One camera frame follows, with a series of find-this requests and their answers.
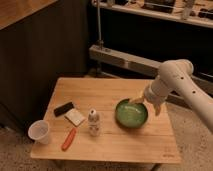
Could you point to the dark wooden cabinet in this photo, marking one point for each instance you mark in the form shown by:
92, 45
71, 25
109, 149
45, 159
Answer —
34, 53

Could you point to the white plastic cup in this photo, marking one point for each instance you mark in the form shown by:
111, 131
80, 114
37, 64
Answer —
40, 132

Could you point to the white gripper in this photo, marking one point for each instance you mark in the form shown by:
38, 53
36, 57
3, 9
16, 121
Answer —
156, 93

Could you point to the orange marker pen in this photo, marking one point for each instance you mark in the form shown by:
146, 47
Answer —
69, 139

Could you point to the black rectangular block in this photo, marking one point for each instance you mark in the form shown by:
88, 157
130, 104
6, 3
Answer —
63, 109

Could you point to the metal shelf rack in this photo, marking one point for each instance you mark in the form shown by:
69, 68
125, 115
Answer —
141, 65

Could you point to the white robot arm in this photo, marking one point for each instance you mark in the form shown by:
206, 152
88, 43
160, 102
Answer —
175, 75

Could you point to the small clear bottle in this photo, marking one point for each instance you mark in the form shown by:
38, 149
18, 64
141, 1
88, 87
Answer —
94, 122

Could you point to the wooden table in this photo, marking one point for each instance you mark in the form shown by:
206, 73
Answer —
154, 142

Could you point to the metal vertical pole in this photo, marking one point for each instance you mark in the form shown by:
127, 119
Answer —
100, 41

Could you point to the green bowl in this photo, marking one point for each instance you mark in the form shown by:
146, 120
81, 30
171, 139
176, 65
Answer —
131, 115

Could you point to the white square sponge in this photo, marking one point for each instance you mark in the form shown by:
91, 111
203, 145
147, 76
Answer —
75, 117

